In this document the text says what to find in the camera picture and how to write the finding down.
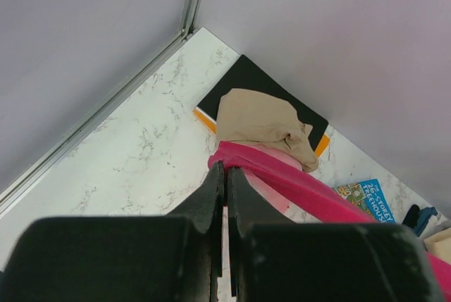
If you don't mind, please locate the black notebook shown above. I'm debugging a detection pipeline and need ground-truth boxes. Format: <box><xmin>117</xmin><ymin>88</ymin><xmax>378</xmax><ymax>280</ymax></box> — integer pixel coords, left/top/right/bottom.
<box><xmin>195</xmin><ymin>55</ymin><xmax>328</xmax><ymax>150</ymax></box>

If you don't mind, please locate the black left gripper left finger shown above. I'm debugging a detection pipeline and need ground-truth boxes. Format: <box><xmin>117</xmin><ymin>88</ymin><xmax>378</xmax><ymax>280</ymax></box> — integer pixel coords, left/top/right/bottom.
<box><xmin>1</xmin><ymin>163</ymin><xmax>225</xmax><ymax>301</ymax></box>

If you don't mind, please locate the navy white folded cloth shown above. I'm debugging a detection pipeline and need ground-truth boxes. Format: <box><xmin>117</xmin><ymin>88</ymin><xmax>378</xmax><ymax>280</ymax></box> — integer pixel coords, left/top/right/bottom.
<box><xmin>402</xmin><ymin>204</ymin><xmax>450</xmax><ymax>239</ymax></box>

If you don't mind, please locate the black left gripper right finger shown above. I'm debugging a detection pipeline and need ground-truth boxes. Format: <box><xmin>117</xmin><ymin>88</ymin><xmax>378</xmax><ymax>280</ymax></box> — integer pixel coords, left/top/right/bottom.
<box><xmin>227</xmin><ymin>168</ymin><xmax>445</xmax><ymax>301</ymax></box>

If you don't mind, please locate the magenta t shirt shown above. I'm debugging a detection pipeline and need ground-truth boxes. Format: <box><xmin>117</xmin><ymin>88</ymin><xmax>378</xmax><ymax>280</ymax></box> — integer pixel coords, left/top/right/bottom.
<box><xmin>208</xmin><ymin>142</ymin><xmax>450</xmax><ymax>301</ymax></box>

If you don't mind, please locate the blue illustrated paperback book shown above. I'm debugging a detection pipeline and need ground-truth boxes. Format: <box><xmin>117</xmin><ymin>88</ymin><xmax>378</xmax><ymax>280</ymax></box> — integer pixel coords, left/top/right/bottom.
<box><xmin>333</xmin><ymin>179</ymin><xmax>395</xmax><ymax>223</ymax></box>

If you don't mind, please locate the light pink t shirt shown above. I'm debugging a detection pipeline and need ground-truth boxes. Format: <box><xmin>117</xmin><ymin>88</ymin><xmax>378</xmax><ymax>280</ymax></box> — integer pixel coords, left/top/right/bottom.
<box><xmin>244</xmin><ymin>145</ymin><xmax>302</xmax><ymax>214</ymax></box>

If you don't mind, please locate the beige t shirt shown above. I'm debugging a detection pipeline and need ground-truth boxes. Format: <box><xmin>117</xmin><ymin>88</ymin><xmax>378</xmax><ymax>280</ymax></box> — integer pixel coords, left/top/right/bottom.
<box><xmin>216</xmin><ymin>89</ymin><xmax>319</xmax><ymax>172</ymax></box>

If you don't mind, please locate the cream yellow t shirt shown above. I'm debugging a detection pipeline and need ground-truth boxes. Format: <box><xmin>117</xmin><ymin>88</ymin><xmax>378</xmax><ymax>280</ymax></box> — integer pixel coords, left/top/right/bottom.
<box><xmin>424</xmin><ymin>228</ymin><xmax>451</xmax><ymax>264</ymax></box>

